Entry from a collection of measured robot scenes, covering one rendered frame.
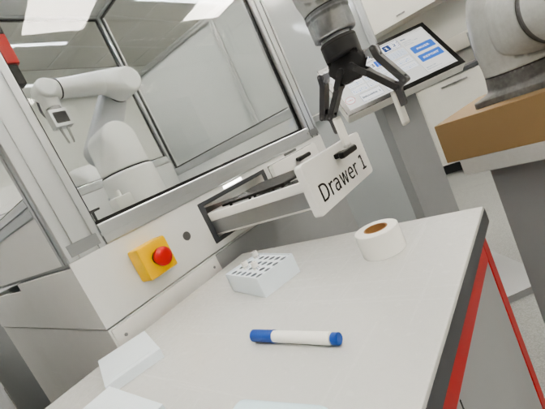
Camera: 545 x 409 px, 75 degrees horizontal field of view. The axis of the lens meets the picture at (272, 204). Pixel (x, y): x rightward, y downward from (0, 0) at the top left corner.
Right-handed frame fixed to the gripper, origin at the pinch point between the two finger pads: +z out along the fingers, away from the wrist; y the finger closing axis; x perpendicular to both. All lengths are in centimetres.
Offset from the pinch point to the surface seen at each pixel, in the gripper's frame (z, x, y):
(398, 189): 58, -157, 65
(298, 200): 6.4, 15.9, 13.6
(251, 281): 13.2, 35.3, 15.3
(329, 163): 2.4, 7.0, 8.7
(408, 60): -14, -93, 13
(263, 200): 4.0, 15.7, 22.6
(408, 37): -23, -103, 13
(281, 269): 13.8, 31.3, 11.5
